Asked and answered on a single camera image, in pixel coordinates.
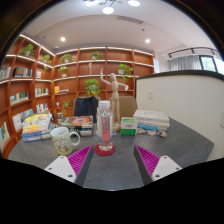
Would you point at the tan chair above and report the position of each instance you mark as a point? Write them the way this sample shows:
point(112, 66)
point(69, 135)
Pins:
point(128, 106)

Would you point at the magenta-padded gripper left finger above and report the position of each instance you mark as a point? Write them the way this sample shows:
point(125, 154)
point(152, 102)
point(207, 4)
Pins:
point(63, 166)

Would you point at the window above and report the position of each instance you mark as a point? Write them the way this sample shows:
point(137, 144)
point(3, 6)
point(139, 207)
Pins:
point(210, 63)

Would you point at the colourful book stack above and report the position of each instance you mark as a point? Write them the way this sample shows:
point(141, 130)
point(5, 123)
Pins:
point(36, 128)

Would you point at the small green white box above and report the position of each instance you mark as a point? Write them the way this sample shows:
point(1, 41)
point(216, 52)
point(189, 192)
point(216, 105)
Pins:
point(128, 126)

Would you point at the white wall switch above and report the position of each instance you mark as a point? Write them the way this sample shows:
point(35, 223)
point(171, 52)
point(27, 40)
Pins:
point(150, 95)

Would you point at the flat round red coaster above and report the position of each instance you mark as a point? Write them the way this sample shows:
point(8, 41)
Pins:
point(98, 152)

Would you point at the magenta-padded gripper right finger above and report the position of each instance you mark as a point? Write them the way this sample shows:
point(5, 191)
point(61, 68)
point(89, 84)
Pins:
point(163, 165)

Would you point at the blue book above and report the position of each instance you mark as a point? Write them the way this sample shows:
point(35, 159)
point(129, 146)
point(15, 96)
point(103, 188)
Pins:
point(150, 127)

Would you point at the branched ceiling lamp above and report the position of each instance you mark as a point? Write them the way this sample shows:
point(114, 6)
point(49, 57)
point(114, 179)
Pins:
point(108, 10)

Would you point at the recessed ceiling light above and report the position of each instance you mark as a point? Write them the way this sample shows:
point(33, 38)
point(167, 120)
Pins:
point(62, 39)
point(147, 40)

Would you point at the wooden shelf unit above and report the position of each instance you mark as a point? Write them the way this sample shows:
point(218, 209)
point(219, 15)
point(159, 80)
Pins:
point(86, 66)

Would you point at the grey curtain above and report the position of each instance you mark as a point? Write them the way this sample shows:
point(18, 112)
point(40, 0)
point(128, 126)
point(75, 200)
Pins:
point(185, 63)

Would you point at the ceiling air vent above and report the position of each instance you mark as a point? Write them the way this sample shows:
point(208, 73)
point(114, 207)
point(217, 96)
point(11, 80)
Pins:
point(130, 19)

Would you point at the dark magazine stack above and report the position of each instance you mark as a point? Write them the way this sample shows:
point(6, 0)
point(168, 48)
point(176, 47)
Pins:
point(78, 123)

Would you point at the dark blue chair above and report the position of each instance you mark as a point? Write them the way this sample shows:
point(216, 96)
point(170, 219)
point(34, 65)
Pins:
point(85, 106)

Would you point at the clear plastic water bottle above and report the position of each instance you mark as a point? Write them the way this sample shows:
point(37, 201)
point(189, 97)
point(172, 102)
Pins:
point(105, 130)

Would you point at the black overhead rail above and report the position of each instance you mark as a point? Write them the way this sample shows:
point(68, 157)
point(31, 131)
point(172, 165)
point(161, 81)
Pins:
point(191, 49)

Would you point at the wooden artist mannequin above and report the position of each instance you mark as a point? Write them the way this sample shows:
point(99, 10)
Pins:
point(114, 96)

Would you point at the yellow striped cartoon mug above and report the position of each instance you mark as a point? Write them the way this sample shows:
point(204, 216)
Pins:
point(63, 141)

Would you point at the round sticker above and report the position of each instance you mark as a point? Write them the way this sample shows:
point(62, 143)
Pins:
point(162, 134)
point(151, 132)
point(141, 131)

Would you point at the thick white book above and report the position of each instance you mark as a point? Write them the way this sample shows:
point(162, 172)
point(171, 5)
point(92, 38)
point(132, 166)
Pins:
point(151, 116)

